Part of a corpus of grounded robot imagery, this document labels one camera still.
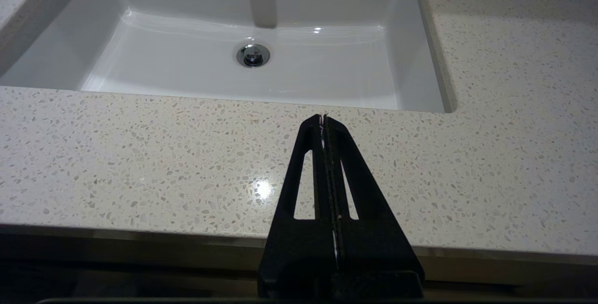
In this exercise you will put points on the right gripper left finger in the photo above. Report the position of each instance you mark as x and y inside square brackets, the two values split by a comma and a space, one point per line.
[299, 252]

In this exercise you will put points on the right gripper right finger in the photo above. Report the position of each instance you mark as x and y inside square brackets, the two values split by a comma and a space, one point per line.
[373, 252]

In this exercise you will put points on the chrome drain stopper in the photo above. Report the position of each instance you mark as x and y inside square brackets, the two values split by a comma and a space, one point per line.
[252, 55]

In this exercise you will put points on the white sink basin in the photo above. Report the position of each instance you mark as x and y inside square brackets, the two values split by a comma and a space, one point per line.
[187, 61]

